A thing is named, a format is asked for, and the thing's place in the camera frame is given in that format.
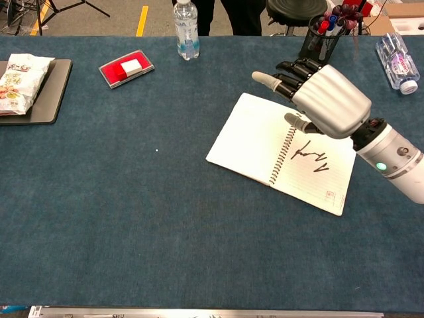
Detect upright clear water bottle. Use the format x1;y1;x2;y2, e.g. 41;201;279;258
173;0;201;62

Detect cardboard box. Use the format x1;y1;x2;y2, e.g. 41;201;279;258
362;0;424;36

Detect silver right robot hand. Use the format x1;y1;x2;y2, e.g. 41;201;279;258
251;58;372;138

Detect white snack bag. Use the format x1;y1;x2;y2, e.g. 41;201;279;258
0;53;56;117

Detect blue table cloth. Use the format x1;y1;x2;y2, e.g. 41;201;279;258
0;34;424;313

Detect red ink pad tray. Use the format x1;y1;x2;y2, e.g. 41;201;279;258
98;49;156;89

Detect black mesh pen holder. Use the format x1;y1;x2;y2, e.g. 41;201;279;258
298;14;347;66

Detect clear water bottle pink label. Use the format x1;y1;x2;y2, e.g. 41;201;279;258
375;32;421;95

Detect black round stool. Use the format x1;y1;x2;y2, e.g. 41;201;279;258
266;0;330;36

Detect dark red artificial flowers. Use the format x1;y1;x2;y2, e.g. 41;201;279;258
323;4;364;32

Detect person in black trousers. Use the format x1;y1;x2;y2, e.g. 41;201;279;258
172;0;268;36

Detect dark grey tray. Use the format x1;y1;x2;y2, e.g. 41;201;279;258
0;58;74;126

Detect black tripod stand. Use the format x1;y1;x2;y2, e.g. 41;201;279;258
6;0;111;36

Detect blue cap marker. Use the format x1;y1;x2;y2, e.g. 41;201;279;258
324;15;339;37

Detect yellow spiral notebook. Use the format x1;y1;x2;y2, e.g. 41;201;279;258
205;92;358;217

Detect white stamp block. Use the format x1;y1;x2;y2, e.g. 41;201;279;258
119;60;142;77

